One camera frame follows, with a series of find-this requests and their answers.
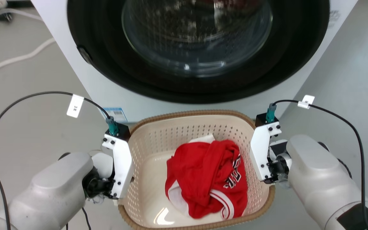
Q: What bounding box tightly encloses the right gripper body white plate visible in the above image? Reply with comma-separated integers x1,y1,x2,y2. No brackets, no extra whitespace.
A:
249,122,292,184

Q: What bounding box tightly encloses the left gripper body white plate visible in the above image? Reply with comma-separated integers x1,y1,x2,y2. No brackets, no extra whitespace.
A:
84,134,135,200

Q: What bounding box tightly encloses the cream laundry basket brown rim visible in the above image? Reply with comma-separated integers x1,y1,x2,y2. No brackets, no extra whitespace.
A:
118,110,276,230

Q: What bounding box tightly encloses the blue barcode sticker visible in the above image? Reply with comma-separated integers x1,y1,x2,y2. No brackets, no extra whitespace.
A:
103,107,128,123

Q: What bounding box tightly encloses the red and white jersey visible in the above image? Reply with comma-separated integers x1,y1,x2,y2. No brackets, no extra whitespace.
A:
165,134,248,220

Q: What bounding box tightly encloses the white washing machine body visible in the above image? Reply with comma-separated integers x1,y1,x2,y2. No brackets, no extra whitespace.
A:
31,0,359,124

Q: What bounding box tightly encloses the black round washing machine door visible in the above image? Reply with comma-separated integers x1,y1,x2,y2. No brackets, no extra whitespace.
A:
66,0,331,104

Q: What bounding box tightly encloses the white paper cable tag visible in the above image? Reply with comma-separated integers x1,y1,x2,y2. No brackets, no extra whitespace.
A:
66,94,85,118
297,95,315,109

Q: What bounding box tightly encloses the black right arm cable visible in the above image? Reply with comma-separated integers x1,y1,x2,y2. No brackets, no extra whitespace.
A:
272,99,368,230

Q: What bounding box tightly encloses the thick white floor cable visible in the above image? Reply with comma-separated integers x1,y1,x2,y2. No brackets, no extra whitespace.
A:
0,37,56,78

